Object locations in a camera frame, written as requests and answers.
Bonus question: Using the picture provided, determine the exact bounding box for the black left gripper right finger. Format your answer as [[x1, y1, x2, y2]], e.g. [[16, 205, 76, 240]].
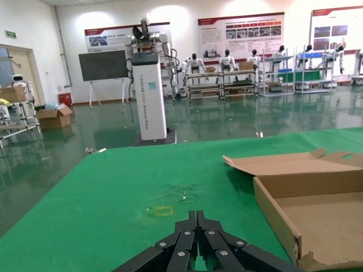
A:
[[196, 210, 306, 272]]

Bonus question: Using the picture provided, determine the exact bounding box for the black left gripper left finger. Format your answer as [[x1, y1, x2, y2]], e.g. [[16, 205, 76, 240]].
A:
[[113, 210, 198, 272]]

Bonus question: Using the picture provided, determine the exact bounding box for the empty-lidded brown cardboard box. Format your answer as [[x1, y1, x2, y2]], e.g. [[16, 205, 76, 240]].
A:
[[222, 147, 363, 270]]

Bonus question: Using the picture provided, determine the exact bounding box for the open cardboard box on floor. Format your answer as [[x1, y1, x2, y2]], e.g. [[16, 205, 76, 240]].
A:
[[36, 106, 74, 130]]

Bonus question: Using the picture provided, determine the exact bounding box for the red box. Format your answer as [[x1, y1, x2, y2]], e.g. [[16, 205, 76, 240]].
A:
[[58, 92, 73, 108]]

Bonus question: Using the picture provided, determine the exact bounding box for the yellow tape square mark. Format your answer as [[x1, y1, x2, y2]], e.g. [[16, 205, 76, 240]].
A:
[[154, 206, 175, 218]]

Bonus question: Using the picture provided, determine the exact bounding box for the green table cloth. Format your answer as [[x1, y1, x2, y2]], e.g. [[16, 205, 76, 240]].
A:
[[0, 127, 363, 272]]

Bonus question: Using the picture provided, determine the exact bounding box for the low metal workbench rack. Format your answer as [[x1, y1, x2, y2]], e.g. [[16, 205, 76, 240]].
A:
[[185, 72, 222, 100], [221, 67, 259, 99]]

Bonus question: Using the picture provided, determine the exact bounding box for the tall rack with green panel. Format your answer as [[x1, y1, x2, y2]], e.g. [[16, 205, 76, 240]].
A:
[[293, 46, 335, 94]]

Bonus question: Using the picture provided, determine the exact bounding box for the tall metal shelf rack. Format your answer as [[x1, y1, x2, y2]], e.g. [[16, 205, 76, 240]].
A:
[[259, 48, 296, 97]]

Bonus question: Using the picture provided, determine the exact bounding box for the black screen on stand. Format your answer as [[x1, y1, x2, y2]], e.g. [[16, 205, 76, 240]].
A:
[[78, 50, 128, 108]]

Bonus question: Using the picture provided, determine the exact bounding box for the brown cardboard carton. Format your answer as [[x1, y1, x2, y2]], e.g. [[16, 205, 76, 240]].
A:
[[0, 86, 28, 103]]

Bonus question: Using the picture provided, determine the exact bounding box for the small white round-head robot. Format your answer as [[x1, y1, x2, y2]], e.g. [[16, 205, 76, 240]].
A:
[[7, 74, 35, 99]]

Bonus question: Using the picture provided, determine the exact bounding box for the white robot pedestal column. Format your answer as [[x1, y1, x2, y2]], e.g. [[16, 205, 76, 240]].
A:
[[124, 18, 178, 148]]

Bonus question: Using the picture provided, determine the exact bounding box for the white pipe frame rack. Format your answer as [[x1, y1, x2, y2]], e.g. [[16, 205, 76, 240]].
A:
[[0, 99, 42, 148]]

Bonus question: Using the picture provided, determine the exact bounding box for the wide red white wall poster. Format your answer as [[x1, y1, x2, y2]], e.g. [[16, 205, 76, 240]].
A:
[[197, 12, 285, 62]]

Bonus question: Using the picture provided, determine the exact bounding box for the wall poster with robot photo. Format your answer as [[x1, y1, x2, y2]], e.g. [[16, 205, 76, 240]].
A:
[[84, 22, 171, 54]]

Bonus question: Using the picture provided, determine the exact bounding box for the white door frame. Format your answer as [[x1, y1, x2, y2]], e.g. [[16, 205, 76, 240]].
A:
[[0, 44, 45, 105]]

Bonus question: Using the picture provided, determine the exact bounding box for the wall poster with dark photos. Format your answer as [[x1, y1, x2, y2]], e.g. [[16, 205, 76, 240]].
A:
[[309, 5, 363, 54]]

